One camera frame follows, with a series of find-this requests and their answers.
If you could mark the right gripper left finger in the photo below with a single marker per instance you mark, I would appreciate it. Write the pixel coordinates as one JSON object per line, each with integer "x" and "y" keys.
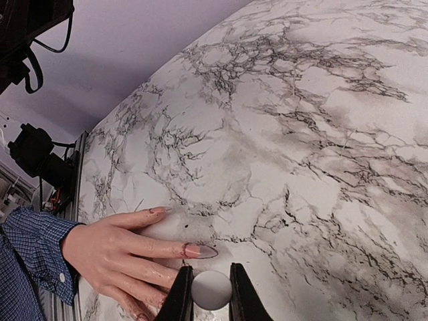
{"x": 178, "y": 305}

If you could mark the white nail polish cap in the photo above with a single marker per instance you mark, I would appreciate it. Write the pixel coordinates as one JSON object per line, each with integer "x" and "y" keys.
{"x": 211, "y": 290}

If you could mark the blue checkered sleeve forearm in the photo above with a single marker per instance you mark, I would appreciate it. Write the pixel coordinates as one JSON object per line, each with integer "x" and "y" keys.
{"x": 31, "y": 254}

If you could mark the front aluminium rail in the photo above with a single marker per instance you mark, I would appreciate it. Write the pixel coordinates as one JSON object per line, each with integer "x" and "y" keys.
{"x": 53, "y": 308}

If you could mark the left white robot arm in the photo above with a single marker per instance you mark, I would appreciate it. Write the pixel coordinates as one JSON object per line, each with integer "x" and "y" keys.
{"x": 21, "y": 23}

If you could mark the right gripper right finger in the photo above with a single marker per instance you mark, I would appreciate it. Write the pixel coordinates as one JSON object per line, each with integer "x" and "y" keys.
{"x": 245, "y": 304}

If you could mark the person's bare hand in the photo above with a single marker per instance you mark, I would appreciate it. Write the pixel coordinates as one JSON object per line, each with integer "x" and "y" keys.
{"x": 120, "y": 263}

